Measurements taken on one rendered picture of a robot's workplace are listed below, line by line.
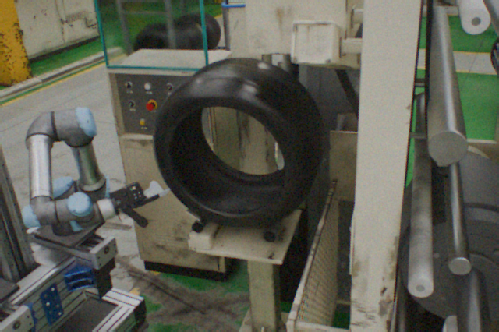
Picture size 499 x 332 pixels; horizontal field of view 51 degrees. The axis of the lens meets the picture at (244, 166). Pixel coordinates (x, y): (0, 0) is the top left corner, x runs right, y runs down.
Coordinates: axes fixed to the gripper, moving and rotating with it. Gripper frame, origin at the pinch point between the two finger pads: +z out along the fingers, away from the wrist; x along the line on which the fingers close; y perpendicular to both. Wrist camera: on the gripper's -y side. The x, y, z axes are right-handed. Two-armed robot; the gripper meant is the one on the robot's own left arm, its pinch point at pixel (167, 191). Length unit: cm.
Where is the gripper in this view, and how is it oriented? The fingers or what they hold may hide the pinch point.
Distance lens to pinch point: 194.4
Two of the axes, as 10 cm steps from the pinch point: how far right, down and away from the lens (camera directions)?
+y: -3.1, -9.3, -1.9
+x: -3.2, -0.8, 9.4
